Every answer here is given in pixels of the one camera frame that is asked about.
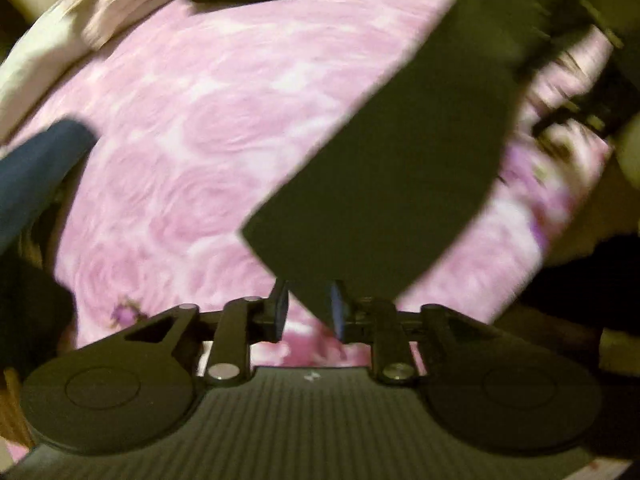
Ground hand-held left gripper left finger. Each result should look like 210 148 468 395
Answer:
124 279 292 387

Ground dark olive pants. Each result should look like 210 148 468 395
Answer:
182 0 568 328

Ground beige comforter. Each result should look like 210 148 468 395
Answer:
0 0 188 147

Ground pink floral blanket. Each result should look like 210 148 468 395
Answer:
0 0 618 466

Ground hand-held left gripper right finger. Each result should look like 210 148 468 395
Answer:
327 281 501 387

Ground dark blue cloth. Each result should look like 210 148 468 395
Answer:
0 119 102 257

